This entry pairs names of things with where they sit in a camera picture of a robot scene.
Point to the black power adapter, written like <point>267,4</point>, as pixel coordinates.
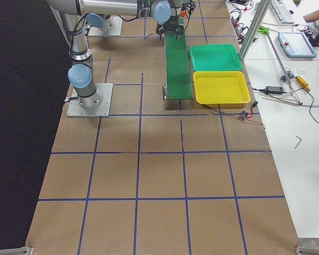
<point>274,90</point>

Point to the green conveyor belt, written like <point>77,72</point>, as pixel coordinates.
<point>178,82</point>

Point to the allen key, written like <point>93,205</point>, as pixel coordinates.
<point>298,142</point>

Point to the teach pendant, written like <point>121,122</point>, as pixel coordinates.
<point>296,45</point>

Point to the white keyboard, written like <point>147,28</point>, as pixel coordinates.
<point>281,12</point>

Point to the small black circuit board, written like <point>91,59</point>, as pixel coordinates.
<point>243,115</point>

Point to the aluminium frame post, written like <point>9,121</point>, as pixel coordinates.
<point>256,22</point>

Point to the yellow plastic tray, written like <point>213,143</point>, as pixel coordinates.
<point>225,88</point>

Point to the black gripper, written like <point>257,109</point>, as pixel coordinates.
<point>171,25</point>

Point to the green plastic tray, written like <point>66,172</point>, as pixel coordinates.
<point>215,57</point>

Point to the green grabber tool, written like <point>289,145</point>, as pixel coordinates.
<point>263,30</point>

